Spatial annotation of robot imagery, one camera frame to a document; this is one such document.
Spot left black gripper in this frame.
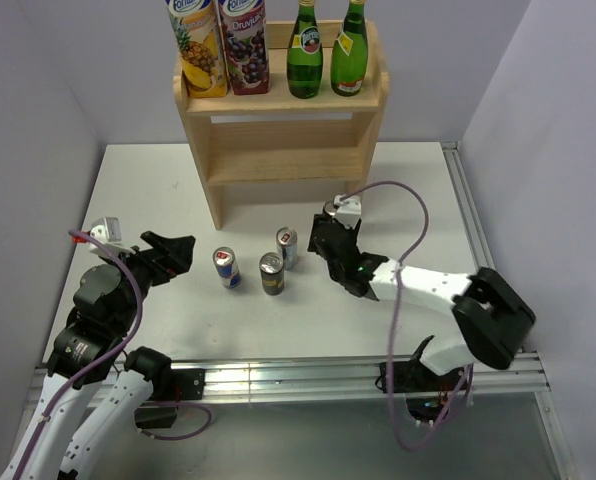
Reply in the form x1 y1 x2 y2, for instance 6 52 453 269
100 229 194 332

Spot black gold can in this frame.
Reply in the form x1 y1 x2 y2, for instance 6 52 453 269
322 200 338 218
259 252 285 296

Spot black gold can front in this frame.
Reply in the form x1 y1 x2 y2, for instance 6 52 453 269
259 252 285 296

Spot small round green bottle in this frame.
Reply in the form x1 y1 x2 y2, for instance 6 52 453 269
286 0 324 99

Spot tall green glass bottle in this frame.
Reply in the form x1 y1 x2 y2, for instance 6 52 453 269
330 1 369 97

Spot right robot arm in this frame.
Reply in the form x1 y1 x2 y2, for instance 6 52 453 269
308 213 536 390

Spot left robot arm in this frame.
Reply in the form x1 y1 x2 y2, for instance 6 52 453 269
3 230 196 479

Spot wooden two-tier shelf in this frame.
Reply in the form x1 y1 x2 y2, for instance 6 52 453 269
173 21 389 229

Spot silver slim can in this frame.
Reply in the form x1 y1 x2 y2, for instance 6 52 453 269
276 227 298 270

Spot blue silver energy drink can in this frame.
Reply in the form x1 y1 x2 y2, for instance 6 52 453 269
212 246 241 289

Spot grape juice carton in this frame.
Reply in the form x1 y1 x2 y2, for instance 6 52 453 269
217 0 270 95

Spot pineapple juice carton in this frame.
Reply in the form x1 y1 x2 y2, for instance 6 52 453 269
166 0 228 98

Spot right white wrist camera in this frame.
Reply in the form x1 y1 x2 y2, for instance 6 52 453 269
333 195 362 230

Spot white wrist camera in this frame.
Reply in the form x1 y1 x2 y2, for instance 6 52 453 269
71 217 124 256
333 195 362 230

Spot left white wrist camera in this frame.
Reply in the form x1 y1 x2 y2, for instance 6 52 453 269
71 217 124 256

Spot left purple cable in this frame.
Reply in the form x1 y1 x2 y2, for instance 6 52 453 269
15 228 214 476

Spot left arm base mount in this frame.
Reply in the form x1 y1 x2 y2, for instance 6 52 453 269
134 368 207 435

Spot aluminium side rail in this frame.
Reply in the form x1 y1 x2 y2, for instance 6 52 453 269
441 141 522 354

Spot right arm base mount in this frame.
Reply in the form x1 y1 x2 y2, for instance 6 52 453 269
375 360 473 426

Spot aluminium front rail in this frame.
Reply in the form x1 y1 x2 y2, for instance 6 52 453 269
25 349 552 409

